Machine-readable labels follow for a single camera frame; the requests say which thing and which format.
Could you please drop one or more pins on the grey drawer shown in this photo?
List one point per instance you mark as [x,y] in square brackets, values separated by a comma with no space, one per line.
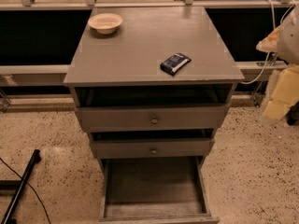
[155,191]
[125,119]
[152,148]

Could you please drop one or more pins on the black metal stand leg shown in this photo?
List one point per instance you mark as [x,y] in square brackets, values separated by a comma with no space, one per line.
[18,186]

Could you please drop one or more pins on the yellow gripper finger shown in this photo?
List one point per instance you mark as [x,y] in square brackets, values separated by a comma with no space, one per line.
[270,43]

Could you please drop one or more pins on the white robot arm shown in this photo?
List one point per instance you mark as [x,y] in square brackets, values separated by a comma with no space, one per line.
[284,89]

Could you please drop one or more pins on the grey bottom drawer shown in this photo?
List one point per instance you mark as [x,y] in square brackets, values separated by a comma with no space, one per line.
[155,191]

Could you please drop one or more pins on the grey middle drawer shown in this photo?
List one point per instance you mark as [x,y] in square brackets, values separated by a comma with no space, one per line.
[152,148]

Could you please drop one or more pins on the grey top drawer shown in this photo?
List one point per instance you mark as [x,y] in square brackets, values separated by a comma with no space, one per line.
[125,119]

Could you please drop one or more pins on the grey wooden drawer cabinet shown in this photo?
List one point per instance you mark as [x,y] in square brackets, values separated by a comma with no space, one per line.
[123,69]

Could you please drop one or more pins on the cream ceramic bowl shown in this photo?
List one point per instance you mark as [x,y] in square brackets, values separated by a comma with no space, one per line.
[105,23]

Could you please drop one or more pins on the black cart base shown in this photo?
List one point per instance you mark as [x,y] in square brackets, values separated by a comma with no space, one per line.
[292,116]

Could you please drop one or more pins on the metal railing frame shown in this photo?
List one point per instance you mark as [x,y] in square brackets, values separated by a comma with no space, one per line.
[47,74]

